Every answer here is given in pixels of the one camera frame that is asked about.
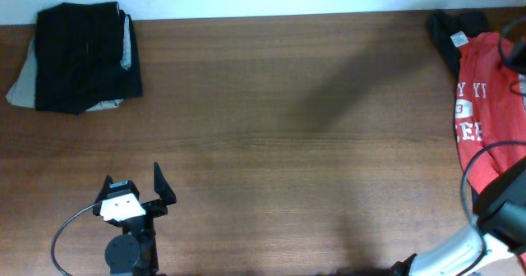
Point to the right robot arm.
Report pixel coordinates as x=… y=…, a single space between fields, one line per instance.
x=496 y=232

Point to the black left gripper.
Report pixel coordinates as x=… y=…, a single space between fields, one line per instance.
x=159 y=208

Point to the folded grey garment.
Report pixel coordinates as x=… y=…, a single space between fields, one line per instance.
x=24 y=87

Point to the folded black garment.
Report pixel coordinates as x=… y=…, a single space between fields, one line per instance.
x=82 y=58

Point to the dark grey garment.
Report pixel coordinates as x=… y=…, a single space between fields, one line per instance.
x=449 y=32

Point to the orange red t-shirt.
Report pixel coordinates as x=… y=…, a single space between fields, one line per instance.
x=486 y=111

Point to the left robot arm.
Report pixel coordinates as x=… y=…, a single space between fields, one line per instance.
x=134 y=251

